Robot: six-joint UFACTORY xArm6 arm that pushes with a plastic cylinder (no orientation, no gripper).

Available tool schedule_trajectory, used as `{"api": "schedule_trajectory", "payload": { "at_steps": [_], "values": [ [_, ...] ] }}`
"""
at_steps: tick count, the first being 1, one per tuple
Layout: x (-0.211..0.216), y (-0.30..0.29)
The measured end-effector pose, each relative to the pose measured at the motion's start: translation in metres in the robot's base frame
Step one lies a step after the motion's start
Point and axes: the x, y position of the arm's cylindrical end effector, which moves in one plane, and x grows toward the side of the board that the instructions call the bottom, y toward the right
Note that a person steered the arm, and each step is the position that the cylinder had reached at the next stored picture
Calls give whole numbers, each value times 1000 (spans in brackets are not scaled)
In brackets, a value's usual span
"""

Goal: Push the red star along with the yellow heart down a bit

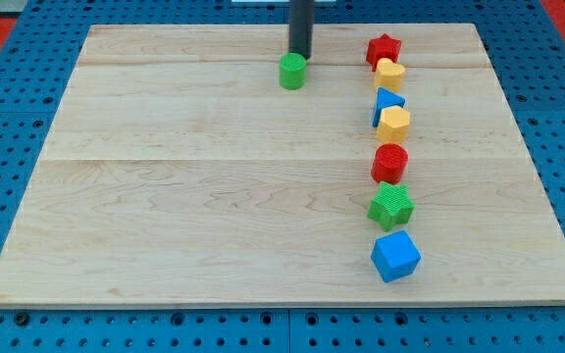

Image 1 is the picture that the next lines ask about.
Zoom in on red star block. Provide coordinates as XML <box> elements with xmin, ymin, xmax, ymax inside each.
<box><xmin>366</xmin><ymin>33</ymin><xmax>402</xmax><ymax>72</ymax></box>

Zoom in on light wooden board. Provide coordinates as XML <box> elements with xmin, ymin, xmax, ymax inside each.
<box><xmin>0</xmin><ymin>24</ymin><xmax>565</xmax><ymax>310</ymax></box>

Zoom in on yellow heart block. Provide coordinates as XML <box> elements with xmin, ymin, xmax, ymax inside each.
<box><xmin>373</xmin><ymin>58</ymin><xmax>406</xmax><ymax>92</ymax></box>

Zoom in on red cylinder block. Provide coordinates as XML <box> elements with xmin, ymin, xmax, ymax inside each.
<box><xmin>371</xmin><ymin>143</ymin><xmax>409</xmax><ymax>184</ymax></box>

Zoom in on blue triangle block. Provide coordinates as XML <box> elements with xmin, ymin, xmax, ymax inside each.
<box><xmin>372</xmin><ymin>86</ymin><xmax>406</xmax><ymax>127</ymax></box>

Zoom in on blue cube block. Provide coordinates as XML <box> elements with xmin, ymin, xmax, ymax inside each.
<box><xmin>371</xmin><ymin>230</ymin><xmax>422</xmax><ymax>282</ymax></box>

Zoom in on yellow hexagon block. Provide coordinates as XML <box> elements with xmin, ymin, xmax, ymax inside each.
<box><xmin>376</xmin><ymin>106</ymin><xmax>411</xmax><ymax>143</ymax></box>

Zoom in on green cylinder block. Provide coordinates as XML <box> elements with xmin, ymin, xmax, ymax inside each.
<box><xmin>279</xmin><ymin>53</ymin><xmax>307</xmax><ymax>90</ymax></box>

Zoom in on green star block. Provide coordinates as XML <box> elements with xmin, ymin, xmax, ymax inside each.
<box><xmin>367</xmin><ymin>181</ymin><xmax>415</xmax><ymax>230</ymax></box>

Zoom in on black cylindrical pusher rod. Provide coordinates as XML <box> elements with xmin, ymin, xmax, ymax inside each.
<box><xmin>288</xmin><ymin>0</ymin><xmax>315</xmax><ymax>60</ymax></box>

